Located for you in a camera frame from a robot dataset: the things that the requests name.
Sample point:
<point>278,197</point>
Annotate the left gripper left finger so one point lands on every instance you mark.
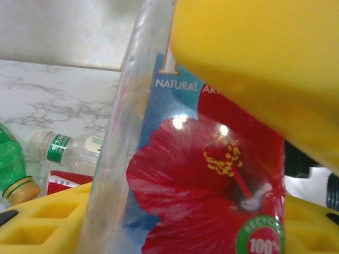
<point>39,232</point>

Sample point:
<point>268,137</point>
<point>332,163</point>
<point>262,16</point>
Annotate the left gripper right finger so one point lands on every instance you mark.
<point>312,232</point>

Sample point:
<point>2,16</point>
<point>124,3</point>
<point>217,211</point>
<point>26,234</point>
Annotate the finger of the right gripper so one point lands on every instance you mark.
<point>265,53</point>

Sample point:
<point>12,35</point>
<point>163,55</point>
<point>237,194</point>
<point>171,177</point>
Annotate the small green plastic bottle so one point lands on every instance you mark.
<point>10,164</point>

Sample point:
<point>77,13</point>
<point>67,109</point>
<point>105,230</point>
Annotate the clear bottle green label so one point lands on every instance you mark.
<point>69,153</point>

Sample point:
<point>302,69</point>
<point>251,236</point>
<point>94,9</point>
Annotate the clear bottle red flower label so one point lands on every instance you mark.
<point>185,158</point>

